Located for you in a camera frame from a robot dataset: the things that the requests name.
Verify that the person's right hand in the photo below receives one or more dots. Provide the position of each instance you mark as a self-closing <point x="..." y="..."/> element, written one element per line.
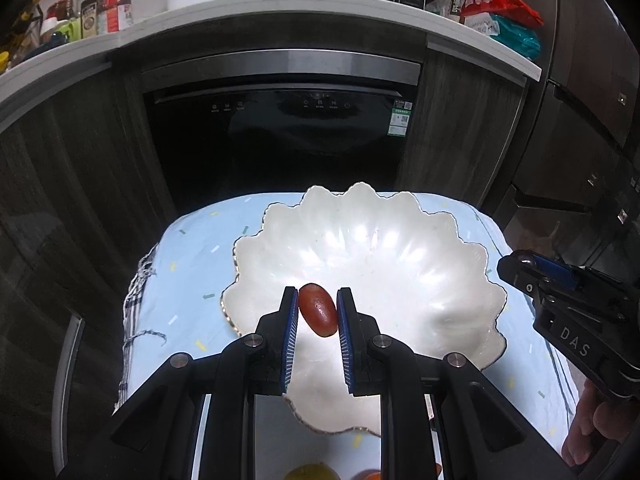
<point x="590" y="425"/>

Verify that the red-lidded jar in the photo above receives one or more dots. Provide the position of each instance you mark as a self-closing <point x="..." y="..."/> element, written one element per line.
<point x="60" y="10"/>

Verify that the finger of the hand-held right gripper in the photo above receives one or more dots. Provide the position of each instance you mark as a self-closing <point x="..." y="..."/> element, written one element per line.
<point x="520" y="272"/>

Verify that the white scalloped bowl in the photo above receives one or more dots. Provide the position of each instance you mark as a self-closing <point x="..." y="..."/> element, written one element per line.
<point x="380" y="260"/>

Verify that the green plastic container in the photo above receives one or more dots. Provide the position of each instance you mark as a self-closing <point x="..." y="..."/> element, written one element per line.
<point x="70" y="31"/>

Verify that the yellow-green round fruit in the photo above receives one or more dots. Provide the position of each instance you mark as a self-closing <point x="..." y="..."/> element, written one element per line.
<point x="311" y="473"/>

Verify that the red plastic bag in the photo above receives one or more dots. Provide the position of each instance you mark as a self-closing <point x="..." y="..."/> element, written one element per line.
<point x="500" y="7"/>

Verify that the teal plastic bag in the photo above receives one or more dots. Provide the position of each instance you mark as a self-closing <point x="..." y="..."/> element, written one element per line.
<point x="520" y="37"/>

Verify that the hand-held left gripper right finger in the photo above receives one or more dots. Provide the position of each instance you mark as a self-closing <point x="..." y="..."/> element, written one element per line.
<point x="345" y="345"/>

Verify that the red cherry tomato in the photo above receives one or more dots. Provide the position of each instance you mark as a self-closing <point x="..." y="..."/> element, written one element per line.
<point x="316" y="308"/>

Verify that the light blue tablecloth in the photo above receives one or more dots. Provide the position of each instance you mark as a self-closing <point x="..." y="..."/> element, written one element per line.
<point x="200" y="270"/>

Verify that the dark steel refrigerator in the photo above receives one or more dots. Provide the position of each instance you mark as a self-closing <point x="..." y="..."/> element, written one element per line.
<point x="590" y="85"/>

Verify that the dark wood kitchen cabinet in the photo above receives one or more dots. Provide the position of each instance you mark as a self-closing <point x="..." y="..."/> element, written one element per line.
<point x="450" y="135"/>

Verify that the orange round fruit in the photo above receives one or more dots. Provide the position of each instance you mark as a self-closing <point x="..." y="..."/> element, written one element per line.
<point x="367" y="475"/>

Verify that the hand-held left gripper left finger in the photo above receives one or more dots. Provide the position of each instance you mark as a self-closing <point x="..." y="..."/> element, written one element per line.
<point x="291" y="345"/>

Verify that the black built-in dishwasher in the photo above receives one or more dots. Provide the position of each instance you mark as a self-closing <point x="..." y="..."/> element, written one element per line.
<point x="300" y="160"/>

